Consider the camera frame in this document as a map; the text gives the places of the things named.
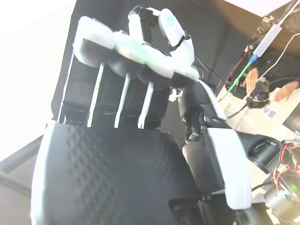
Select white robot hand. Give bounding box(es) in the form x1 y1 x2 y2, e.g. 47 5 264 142
30 6 253 225

